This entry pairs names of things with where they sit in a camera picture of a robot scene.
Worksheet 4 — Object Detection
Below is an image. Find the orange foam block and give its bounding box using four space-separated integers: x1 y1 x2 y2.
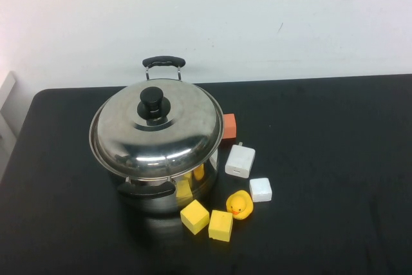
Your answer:
221 113 238 148

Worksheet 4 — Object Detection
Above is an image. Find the yellow rubber duck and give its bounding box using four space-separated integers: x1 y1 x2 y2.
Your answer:
225 190 254 221

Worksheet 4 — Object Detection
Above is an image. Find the stainless steel cooking pot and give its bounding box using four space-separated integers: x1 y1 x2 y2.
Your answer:
89 55 225 214

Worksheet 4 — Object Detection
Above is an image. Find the white usb wall charger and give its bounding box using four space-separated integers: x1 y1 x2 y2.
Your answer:
224 142 256 180

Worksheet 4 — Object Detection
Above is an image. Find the white foam cube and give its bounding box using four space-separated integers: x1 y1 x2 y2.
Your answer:
248 177 273 203

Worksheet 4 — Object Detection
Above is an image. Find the steel lid with black knob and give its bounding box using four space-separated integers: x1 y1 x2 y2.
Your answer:
91 79 224 180

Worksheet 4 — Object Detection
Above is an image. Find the yellow foam cube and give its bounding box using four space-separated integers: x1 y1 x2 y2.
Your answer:
207 209 234 242
180 199 211 236

